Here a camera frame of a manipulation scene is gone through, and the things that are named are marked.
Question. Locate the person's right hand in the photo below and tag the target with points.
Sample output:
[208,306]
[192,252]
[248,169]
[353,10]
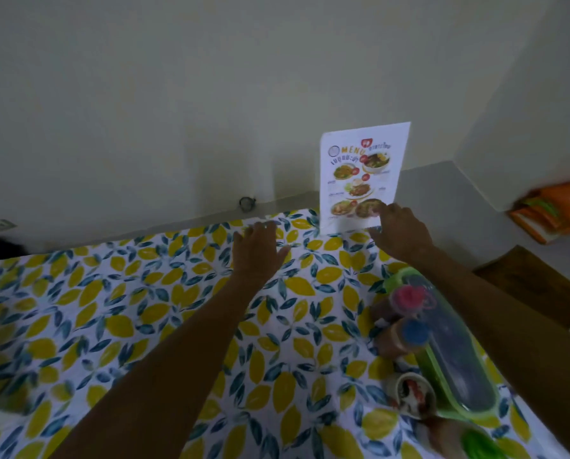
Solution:
[402,234]

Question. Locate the person's left hand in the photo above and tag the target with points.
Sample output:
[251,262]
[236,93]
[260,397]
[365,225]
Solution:
[257,257]

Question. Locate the person's left middle finger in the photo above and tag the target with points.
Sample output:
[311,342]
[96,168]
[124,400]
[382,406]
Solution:
[260,229]

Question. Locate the person's right thumb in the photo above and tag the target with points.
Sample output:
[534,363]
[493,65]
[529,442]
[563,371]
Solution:
[375,234]

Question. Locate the person's left little finger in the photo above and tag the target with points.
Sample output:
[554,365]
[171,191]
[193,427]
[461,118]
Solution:
[237,238]

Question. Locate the person's left thumb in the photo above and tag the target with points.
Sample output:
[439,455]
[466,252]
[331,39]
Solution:
[283,254]

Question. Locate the white food menu sheet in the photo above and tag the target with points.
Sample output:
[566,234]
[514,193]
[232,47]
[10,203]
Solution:
[361,176]

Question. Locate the person's left forearm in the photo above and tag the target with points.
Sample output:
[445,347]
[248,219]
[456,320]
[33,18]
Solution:
[170,377]

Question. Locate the person's right forearm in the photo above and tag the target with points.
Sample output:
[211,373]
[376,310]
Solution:
[514,339]

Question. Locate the pink capped condiment bottle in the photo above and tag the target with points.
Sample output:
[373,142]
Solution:
[409,300]

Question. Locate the lemon leaf print tablecloth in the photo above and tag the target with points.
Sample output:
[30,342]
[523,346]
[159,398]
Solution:
[289,348]

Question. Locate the blue capped condiment bottle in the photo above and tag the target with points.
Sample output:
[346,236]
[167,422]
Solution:
[407,335]

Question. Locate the green tray with clear lid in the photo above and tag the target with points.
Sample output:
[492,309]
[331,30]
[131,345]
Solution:
[452,358]

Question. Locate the small white condiment cup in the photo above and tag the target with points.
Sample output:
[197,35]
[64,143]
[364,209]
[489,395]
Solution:
[415,395]

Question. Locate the orange plastic packets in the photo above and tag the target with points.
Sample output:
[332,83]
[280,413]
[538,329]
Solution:
[555,210]

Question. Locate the green capped condiment bottle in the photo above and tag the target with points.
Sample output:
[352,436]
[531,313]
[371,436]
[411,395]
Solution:
[471,444]

